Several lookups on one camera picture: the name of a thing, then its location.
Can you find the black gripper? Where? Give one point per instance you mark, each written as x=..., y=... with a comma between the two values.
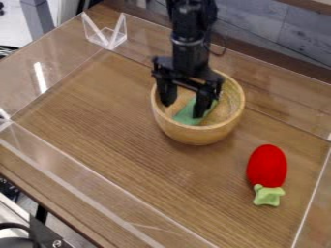
x=188, y=69

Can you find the green foam stick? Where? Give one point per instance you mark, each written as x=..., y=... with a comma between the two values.
x=185, y=115

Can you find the brown wooden bowl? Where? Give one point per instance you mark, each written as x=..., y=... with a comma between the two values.
x=218, y=124

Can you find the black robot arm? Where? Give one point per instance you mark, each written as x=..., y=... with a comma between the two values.
x=193, y=17

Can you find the red plush strawberry toy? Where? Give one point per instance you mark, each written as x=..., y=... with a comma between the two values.
x=266, y=174

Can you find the grey metal post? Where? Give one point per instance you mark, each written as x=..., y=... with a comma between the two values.
x=38, y=17

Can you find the black clamp with cable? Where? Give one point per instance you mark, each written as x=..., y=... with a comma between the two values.
x=38, y=236

